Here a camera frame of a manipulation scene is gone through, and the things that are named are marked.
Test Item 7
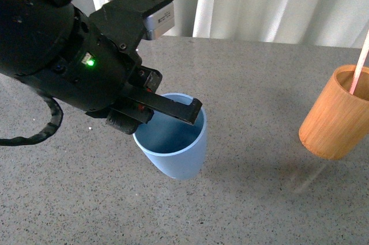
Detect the pink chopstick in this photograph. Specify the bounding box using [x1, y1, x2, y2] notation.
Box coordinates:
[349, 31, 369, 94]

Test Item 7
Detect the light blue plastic cup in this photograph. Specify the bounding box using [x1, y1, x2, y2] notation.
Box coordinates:
[133, 108, 207, 180]

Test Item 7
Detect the black sleeved cable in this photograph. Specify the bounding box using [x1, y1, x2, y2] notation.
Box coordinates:
[0, 95, 64, 146]

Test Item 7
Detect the round bamboo chopstick holder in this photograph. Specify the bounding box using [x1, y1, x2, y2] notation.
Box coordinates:
[299, 65, 368, 160]

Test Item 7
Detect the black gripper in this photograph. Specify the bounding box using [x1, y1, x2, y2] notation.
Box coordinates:
[17, 0, 202, 135]

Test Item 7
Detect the white pleated curtain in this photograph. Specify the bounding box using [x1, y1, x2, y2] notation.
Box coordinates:
[69, 0, 369, 48]

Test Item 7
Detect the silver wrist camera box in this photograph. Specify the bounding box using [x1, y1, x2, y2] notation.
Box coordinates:
[143, 2, 175, 40]

